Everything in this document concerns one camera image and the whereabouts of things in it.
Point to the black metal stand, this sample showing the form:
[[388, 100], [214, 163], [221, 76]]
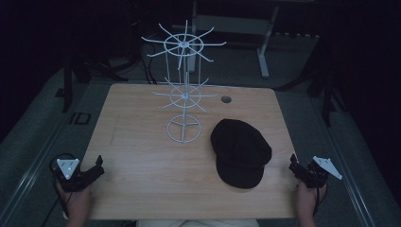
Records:
[[66, 82], [327, 91]]

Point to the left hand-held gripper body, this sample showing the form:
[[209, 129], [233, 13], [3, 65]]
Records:
[[73, 179]]

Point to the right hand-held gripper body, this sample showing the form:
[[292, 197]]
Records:
[[317, 173]]

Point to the person's left hand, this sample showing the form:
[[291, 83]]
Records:
[[77, 201]]

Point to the black cap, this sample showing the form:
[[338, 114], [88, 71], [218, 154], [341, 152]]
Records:
[[241, 151]]

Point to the white desk frame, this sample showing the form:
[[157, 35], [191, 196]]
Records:
[[265, 53]]

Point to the person's right hand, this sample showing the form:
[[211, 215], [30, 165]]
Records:
[[308, 200]]

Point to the black floor bracket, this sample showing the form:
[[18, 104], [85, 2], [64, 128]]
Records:
[[80, 118]]

